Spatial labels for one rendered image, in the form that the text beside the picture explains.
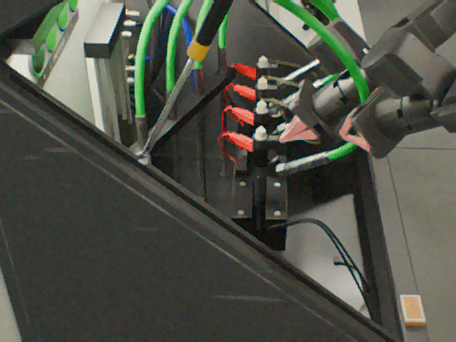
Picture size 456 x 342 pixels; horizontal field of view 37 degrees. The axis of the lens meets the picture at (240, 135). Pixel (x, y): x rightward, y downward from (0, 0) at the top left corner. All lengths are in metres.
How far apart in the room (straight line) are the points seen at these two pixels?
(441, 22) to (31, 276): 0.66
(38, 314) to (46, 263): 0.10
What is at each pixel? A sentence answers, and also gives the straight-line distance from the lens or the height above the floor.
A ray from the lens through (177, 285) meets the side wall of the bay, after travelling 0.87.
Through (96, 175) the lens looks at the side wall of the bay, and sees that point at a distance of 0.77.
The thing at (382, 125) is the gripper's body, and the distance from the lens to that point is 0.89.
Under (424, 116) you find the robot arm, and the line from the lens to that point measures 0.83.
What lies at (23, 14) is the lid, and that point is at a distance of 0.65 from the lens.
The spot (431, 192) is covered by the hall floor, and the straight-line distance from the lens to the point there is 2.84.
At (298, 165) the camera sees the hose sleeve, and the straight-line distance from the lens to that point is 1.03.
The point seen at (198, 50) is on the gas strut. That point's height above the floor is 1.46.
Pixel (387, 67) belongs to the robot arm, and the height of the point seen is 1.40.
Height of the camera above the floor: 1.79
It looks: 36 degrees down
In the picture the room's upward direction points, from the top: straight up
